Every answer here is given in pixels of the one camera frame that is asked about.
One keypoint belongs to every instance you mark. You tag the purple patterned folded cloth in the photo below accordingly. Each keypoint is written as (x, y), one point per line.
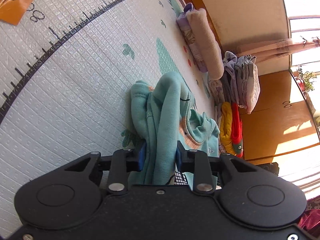
(189, 37)

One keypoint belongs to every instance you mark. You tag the printed foam play mat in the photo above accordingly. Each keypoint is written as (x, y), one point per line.
(66, 73)

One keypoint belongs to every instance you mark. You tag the beige folded towel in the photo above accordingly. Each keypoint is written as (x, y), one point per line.
(206, 42)

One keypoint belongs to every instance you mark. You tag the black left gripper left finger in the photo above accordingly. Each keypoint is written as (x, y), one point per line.
(72, 193)

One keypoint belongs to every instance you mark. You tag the colourful clothes pile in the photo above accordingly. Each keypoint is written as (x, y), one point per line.
(238, 88)

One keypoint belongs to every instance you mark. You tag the green potted plant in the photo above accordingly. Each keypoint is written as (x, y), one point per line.
(306, 79)

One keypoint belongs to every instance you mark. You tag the wooden cabinet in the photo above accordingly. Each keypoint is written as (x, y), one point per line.
(281, 121)

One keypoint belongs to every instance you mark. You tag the teal lion print garment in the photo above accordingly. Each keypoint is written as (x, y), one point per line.
(163, 116)

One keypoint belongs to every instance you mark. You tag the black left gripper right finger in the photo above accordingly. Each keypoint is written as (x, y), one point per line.
(247, 193)

